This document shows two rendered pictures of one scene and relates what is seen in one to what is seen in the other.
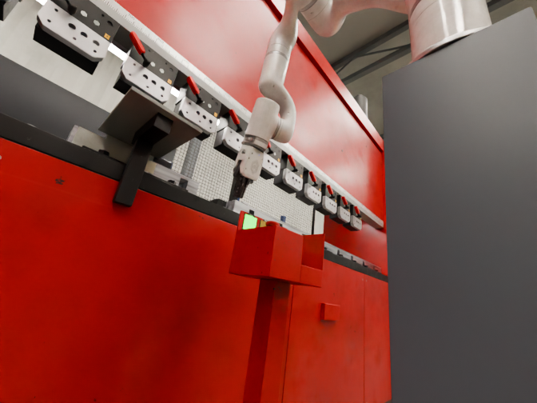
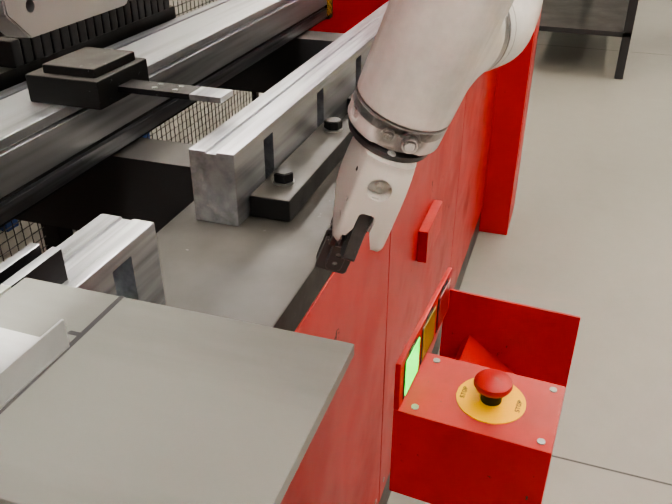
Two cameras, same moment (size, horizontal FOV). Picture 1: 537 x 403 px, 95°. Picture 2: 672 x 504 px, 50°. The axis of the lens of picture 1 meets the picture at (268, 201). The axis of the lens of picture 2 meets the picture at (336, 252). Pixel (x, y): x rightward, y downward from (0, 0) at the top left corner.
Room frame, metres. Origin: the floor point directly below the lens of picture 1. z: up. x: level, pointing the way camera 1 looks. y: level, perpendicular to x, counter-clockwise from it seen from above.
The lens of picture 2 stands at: (0.22, 0.38, 1.29)
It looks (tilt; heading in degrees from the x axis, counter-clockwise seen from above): 30 degrees down; 333
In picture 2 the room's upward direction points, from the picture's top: straight up
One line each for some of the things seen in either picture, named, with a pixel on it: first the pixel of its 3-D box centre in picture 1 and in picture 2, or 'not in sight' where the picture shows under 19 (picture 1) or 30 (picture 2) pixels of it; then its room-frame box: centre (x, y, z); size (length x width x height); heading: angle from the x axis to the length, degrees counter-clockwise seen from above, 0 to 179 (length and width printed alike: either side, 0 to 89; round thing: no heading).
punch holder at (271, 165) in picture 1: (264, 157); not in sight; (1.09, 0.05, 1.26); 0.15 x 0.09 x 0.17; 135
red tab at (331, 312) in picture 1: (330, 312); (430, 230); (1.30, -0.38, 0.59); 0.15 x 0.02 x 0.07; 135
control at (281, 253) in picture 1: (279, 247); (488, 391); (0.69, -0.05, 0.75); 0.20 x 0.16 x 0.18; 131
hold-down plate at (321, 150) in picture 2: not in sight; (311, 163); (1.07, -0.01, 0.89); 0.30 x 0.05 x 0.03; 135
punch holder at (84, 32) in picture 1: (79, 30); not in sight; (0.53, 0.62, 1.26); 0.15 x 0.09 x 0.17; 135
